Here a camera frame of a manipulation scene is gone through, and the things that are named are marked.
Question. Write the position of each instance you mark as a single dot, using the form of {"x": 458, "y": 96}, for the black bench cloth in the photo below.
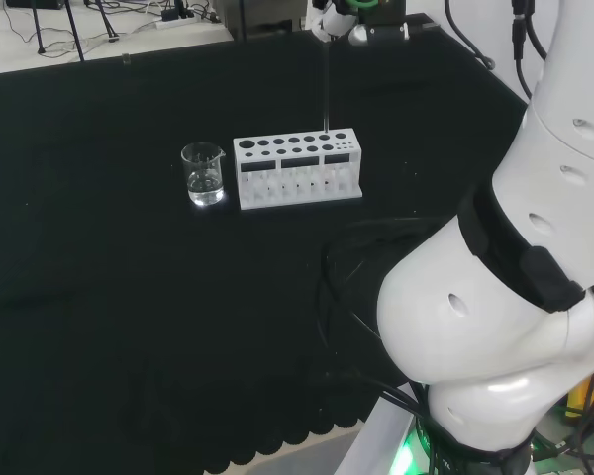
{"x": 153, "y": 297}

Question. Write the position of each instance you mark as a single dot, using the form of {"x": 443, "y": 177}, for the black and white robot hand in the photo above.
{"x": 383, "y": 22}

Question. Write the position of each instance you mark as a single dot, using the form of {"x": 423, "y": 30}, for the pale base board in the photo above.
{"x": 376, "y": 440}

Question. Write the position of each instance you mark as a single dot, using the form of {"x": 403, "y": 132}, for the grey cabinet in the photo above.
{"x": 262, "y": 17}

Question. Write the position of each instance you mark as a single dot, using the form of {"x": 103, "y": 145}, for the clear cloth clip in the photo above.
{"x": 126, "y": 60}

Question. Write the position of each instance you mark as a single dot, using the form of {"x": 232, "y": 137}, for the clear glass beaker with water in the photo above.
{"x": 204, "y": 183}

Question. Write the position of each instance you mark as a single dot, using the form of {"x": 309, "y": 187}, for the white power strip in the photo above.
{"x": 178, "y": 21}

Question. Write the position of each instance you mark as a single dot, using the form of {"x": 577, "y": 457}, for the black tripod legs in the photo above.
{"x": 74, "y": 29}

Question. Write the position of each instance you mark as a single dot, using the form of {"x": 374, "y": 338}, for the white test tube rack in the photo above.
{"x": 297, "y": 173}

